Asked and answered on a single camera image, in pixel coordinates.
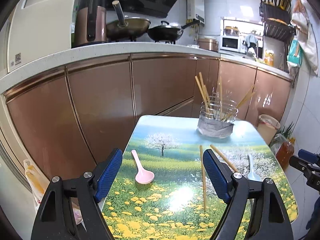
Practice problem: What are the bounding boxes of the orange white plastic bag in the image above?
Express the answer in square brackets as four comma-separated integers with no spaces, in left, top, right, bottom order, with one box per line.
[23,159,83,225]

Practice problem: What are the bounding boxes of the beige trash bin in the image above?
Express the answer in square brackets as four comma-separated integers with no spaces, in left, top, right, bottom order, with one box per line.
[257,114,280,145]

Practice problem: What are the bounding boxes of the pink ceramic spoon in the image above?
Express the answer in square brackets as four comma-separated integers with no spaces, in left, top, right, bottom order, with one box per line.
[131,150,155,185]

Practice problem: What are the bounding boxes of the teal hanging bag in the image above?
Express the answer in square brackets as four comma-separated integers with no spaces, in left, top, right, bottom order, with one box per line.
[287,37,303,68]

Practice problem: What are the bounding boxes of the white water heater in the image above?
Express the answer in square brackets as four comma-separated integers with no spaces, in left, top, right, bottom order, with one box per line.
[187,0,205,24]

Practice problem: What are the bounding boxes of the green onions bag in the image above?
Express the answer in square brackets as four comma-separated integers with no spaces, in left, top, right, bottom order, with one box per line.
[269,122,294,155]

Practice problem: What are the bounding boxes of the landscape print table mat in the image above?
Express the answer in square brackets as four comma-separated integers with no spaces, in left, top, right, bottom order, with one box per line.
[102,115,299,239]

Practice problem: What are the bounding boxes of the brass coloured wok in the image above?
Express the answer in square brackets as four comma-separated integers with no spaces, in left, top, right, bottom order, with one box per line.
[106,0,151,41]

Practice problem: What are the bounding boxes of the white microwave oven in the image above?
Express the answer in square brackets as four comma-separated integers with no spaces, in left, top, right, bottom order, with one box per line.
[219,35,241,53]

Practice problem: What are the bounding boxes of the wire utensil holder basket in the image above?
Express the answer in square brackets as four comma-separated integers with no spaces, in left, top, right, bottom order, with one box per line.
[197,93,238,139]

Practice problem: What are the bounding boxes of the amber oil bottle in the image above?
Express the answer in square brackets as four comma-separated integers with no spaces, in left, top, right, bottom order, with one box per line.
[276,138,295,171]

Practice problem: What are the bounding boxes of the copper rice cooker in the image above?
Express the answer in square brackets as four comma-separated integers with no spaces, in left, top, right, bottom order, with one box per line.
[197,38,219,52]

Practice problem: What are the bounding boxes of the black wok with lid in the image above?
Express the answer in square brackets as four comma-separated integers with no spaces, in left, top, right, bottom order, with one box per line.
[147,20,200,44]

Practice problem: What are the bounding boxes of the yellow cooking oil jug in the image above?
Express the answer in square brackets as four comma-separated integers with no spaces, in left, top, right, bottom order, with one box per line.
[264,49,274,67]

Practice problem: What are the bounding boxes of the light blue ceramic spoon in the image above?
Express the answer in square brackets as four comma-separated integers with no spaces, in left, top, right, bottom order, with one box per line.
[247,153,262,181]

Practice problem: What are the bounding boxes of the black wall storage rack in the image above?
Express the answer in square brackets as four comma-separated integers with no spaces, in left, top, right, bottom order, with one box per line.
[259,0,295,42]

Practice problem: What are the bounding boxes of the brown kitchen cabinets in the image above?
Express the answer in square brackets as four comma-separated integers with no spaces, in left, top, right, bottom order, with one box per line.
[4,53,291,179]

